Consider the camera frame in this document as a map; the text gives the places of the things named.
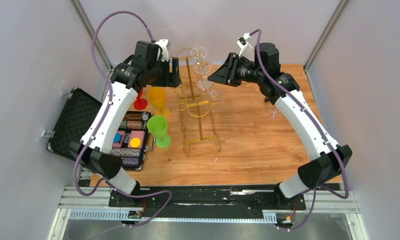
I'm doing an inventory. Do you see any green wine glass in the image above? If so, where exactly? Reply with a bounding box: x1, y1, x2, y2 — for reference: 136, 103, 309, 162
147, 115, 171, 149

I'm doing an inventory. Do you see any yellow round chip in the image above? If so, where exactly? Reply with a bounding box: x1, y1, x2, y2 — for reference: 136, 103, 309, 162
129, 137, 141, 148

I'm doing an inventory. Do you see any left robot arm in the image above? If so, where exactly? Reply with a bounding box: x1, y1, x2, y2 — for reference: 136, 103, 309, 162
68, 39, 181, 207

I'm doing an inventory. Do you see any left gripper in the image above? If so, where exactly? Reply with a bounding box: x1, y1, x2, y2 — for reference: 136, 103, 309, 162
147, 57, 183, 88

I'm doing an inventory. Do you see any gold wire glass rack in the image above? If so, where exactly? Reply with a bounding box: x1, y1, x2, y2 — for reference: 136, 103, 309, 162
174, 48, 222, 158

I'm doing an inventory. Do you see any clear wine glass front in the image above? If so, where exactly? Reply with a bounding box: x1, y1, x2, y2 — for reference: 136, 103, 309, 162
267, 108, 282, 119

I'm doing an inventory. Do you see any clear wine glass rearmost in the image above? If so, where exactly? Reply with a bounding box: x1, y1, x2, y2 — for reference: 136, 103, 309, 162
190, 46, 209, 60

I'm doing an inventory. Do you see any red wine glass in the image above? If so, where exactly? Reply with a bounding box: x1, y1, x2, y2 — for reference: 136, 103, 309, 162
133, 90, 148, 111

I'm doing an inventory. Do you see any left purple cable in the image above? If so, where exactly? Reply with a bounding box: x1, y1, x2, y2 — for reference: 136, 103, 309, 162
72, 10, 173, 228

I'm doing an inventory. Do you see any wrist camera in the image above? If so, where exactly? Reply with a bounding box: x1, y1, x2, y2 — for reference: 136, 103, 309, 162
237, 32, 255, 59
154, 39, 171, 62

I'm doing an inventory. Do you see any blue round chip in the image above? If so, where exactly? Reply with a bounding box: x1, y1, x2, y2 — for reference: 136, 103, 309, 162
113, 133, 122, 143

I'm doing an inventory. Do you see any black poker chip case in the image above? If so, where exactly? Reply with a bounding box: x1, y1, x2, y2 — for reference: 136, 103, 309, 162
46, 87, 152, 171

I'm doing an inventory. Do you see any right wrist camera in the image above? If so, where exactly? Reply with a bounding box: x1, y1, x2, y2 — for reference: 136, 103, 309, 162
237, 32, 255, 59

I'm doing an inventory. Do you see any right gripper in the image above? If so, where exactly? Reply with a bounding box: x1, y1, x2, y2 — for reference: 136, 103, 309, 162
207, 53, 263, 88

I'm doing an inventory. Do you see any clear dealer button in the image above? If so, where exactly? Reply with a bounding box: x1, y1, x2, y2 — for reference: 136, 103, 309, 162
122, 132, 131, 143

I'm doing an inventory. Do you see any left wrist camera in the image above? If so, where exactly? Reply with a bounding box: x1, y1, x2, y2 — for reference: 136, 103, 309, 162
154, 39, 171, 62

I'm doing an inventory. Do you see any orange wine glass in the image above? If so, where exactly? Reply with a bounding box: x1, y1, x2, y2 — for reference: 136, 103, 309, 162
147, 86, 170, 119

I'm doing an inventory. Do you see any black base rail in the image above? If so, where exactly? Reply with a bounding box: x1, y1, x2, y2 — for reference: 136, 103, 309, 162
64, 184, 360, 223

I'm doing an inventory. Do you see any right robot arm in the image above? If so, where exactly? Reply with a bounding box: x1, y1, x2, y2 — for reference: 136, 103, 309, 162
208, 42, 353, 209

